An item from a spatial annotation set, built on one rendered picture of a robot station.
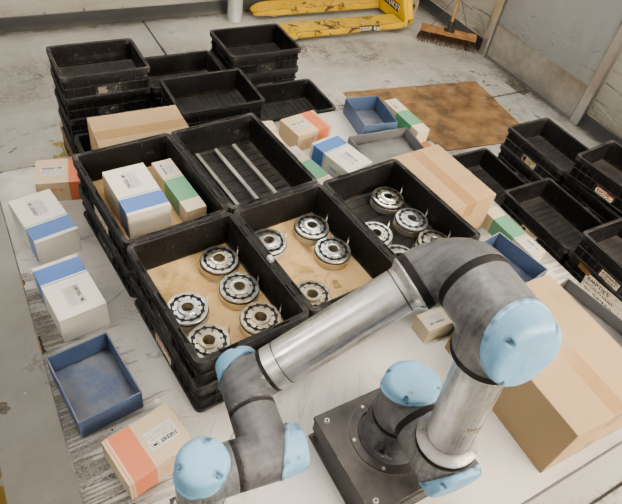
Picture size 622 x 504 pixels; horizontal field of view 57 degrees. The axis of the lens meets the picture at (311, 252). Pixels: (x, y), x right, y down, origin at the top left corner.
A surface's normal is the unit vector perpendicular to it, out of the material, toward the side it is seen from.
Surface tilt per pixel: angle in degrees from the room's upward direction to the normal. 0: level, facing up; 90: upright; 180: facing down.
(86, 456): 0
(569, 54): 90
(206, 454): 0
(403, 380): 10
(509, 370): 81
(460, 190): 0
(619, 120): 90
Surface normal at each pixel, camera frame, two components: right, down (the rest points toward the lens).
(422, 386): 0.06, -0.79
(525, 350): 0.36, 0.58
